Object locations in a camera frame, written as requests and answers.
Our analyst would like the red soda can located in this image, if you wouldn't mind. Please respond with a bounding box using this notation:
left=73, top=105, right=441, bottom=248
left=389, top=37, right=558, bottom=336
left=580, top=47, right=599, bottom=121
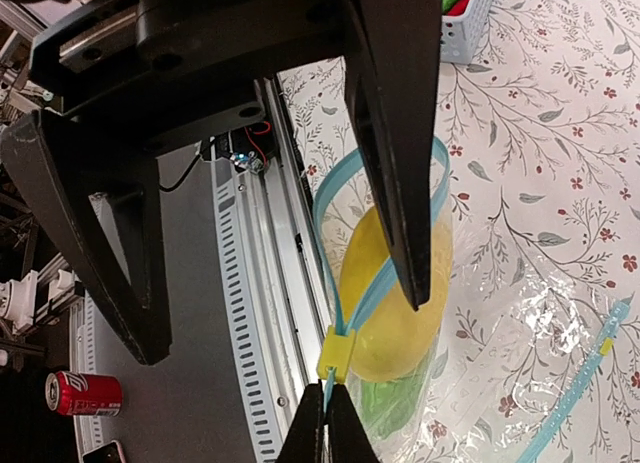
left=45, top=371, right=124, bottom=417

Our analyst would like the short green bitter gourd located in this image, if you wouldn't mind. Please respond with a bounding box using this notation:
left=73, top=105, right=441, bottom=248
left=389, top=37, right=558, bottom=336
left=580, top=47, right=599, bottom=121
left=359, top=351, right=434, bottom=440

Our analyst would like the pink smartphone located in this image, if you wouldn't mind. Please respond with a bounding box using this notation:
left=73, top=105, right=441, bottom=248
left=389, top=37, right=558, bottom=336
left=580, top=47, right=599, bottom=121
left=82, top=440, right=126, bottom=463

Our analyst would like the floral table mat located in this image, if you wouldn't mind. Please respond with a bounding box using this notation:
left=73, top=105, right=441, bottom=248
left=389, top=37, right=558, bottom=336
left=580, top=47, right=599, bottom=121
left=277, top=0, right=640, bottom=463

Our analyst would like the clear bag blue zipper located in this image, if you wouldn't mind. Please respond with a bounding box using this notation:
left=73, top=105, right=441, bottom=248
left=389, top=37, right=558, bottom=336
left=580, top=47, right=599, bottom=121
left=423, top=277, right=633, bottom=462
left=317, top=139, right=450, bottom=462

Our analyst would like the light blue plastic basket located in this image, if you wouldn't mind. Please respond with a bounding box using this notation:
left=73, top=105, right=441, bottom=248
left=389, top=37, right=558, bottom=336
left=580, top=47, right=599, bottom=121
left=440, top=0, right=493, bottom=64

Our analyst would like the yellow mango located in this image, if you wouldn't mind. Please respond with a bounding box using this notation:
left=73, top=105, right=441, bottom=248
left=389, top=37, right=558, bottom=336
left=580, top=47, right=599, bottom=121
left=338, top=208, right=453, bottom=383

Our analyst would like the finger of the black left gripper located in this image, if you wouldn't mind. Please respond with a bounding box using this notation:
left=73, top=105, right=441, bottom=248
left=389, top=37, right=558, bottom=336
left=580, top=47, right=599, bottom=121
left=342, top=0, right=442, bottom=309
left=1, top=110, right=172, bottom=365

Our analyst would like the red chili pepper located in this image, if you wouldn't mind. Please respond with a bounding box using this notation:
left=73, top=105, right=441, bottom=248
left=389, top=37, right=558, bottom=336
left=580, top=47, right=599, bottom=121
left=446, top=0, right=470, bottom=17

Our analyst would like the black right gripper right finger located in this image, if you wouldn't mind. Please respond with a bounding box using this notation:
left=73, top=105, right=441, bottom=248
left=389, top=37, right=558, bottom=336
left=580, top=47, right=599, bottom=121
left=325, top=384, right=379, bottom=463

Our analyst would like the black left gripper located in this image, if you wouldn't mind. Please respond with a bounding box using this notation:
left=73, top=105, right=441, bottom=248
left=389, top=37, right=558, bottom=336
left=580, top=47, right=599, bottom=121
left=27, top=0, right=348, bottom=158

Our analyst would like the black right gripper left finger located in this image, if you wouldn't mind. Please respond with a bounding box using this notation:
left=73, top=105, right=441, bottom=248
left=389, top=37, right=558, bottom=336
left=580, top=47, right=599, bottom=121
left=276, top=381, right=326, bottom=463

